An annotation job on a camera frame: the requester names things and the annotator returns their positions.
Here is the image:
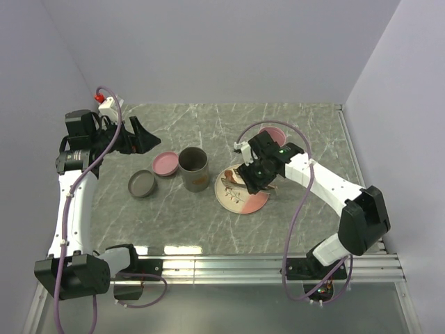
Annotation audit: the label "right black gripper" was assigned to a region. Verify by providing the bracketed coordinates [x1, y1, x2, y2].
[236, 156, 277, 196]

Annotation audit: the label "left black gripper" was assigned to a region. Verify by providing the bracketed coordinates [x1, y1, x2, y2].
[91, 116, 161, 155]

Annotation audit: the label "brown meat rib toy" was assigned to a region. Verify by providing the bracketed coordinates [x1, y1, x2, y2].
[224, 169, 238, 184]

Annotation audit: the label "metal food tongs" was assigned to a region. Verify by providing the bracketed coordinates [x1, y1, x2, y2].
[221, 169, 278, 193]

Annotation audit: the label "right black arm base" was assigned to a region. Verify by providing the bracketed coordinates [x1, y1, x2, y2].
[282, 257, 353, 305]

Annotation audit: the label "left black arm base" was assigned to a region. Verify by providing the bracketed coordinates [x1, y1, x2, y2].
[113, 258, 165, 301]

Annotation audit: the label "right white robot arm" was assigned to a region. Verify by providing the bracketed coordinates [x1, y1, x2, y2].
[234, 132, 391, 278]

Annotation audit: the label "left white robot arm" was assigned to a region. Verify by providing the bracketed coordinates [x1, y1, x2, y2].
[34, 109, 161, 301]

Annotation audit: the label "tall pink container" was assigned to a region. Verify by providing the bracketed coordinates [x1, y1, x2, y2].
[258, 126, 286, 146]

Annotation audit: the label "pink lid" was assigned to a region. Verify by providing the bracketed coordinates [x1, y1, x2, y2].
[152, 151, 179, 177]

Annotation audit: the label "grey lid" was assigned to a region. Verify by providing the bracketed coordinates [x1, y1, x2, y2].
[128, 170, 157, 198]

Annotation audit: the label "pink and white plate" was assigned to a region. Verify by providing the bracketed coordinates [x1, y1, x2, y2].
[214, 164, 270, 214]

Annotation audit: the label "tall grey container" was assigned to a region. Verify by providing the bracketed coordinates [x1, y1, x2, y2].
[179, 147, 210, 193]

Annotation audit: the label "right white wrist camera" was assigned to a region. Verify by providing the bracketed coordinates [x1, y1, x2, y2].
[234, 141, 258, 166]

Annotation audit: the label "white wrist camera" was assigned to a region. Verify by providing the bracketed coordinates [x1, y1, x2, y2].
[98, 97, 118, 122]
[234, 141, 258, 166]

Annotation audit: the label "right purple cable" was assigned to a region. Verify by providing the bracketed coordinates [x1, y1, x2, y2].
[236, 120, 354, 304]

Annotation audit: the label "purple cable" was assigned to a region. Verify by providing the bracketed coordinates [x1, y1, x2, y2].
[236, 120, 354, 304]
[54, 86, 123, 334]

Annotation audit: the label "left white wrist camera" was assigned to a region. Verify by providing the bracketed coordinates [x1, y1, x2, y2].
[98, 97, 118, 122]

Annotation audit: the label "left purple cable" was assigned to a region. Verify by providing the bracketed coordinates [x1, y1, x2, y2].
[54, 86, 123, 334]

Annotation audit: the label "aluminium frame rail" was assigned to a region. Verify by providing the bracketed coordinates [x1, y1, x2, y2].
[20, 253, 406, 288]

